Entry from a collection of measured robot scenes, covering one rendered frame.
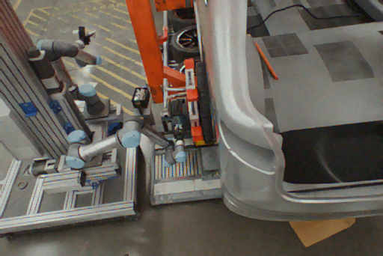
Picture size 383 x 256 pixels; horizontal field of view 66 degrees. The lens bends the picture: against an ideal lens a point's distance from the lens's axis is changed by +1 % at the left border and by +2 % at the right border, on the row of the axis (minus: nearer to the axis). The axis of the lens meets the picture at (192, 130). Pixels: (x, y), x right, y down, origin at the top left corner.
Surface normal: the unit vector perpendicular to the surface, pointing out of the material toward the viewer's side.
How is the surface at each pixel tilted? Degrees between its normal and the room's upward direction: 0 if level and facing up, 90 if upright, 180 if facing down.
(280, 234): 0
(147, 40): 90
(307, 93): 22
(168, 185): 0
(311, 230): 2
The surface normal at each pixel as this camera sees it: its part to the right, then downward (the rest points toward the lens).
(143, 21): 0.07, 0.74
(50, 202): -0.10, -0.66
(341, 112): -0.07, -0.37
